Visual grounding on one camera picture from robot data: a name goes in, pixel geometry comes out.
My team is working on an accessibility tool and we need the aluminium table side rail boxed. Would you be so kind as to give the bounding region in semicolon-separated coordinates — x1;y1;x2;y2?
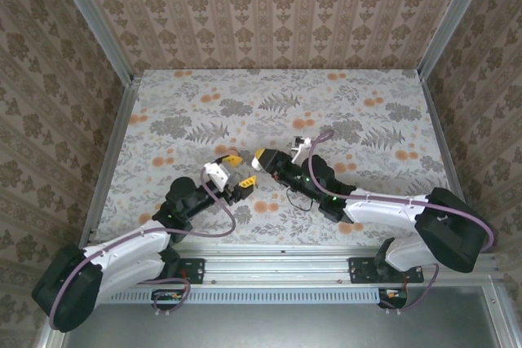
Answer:
78;73;143;249
418;77;482;251

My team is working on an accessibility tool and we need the floral patterned tablecloth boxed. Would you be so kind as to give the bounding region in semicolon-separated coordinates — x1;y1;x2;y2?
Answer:
95;68;468;247

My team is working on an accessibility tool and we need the aluminium lower frame bar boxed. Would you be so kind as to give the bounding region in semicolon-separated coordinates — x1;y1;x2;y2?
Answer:
483;276;522;348
35;325;69;348

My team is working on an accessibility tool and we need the grey metal sheet panel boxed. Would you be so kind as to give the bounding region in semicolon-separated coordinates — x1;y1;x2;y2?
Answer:
60;286;511;348

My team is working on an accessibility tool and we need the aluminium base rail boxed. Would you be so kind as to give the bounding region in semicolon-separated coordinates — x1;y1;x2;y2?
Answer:
79;241;505;289

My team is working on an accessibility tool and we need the grey slotted cable duct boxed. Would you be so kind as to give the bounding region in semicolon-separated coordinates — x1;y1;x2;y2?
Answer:
109;287;383;306

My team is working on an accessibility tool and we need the aluminium frame post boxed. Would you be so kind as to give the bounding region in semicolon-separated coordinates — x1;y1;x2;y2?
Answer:
47;0;136;85
417;0;498;81

